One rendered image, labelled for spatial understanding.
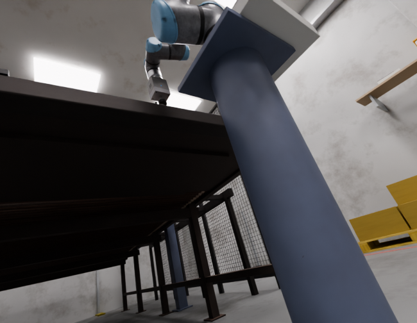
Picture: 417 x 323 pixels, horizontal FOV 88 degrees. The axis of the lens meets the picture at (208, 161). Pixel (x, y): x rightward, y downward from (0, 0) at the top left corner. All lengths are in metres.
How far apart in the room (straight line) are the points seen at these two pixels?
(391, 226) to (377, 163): 1.40
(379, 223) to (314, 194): 2.99
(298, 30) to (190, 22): 0.32
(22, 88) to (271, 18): 0.68
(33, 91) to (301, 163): 0.70
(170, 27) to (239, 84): 0.31
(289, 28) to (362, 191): 4.04
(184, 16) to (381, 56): 4.36
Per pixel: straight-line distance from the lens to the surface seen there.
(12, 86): 0.78
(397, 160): 4.45
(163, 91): 1.14
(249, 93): 0.56
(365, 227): 3.46
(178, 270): 2.75
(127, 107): 0.78
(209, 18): 0.83
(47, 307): 5.69
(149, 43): 1.20
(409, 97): 4.58
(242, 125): 0.52
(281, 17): 0.71
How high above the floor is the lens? 0.35
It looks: 25 degrees up
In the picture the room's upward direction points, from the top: 16 degrees counter-clockwise
